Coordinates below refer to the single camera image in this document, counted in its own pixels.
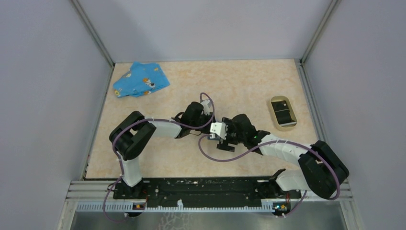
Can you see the white cable duct strip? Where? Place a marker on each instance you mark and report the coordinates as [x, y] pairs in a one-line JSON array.
[[121, 207]]

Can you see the left aluminium corner post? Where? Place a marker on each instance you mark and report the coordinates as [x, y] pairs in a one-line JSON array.
[[80, 11]]

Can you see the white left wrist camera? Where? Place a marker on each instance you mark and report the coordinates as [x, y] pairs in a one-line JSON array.
[[207, 105]]

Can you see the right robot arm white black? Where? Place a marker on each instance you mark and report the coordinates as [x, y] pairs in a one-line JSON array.
[[320, 169]]

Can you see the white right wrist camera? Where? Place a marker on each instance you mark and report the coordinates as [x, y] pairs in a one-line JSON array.
[[219, 128]]

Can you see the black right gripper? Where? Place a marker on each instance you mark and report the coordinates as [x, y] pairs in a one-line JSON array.
[[223, 143]]

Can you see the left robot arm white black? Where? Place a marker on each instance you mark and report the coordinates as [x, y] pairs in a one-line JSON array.
[[131, 136]]

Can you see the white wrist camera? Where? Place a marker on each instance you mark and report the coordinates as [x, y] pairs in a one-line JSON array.
[[207, 105], [219, 128]]

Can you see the blue card holder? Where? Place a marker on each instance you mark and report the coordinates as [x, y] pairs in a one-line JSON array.
[[212, 137]]

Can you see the right aluminium corner post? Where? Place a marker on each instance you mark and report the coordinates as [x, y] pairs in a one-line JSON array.
[[333, 5]]

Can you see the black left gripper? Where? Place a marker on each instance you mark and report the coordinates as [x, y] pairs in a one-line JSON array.
[[207, 130]]

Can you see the blue patterned cloth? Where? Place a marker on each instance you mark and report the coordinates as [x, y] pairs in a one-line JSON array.
[[140, 80]]

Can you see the aluminium frame rail front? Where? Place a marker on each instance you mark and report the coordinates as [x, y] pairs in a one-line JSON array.
[[102, 191]]

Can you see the gold oval tray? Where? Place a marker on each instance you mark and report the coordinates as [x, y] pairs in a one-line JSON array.
[[286, 127]]

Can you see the aluminium corner post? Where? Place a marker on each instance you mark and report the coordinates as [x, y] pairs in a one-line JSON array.
[[80, 11], [333, 5]]

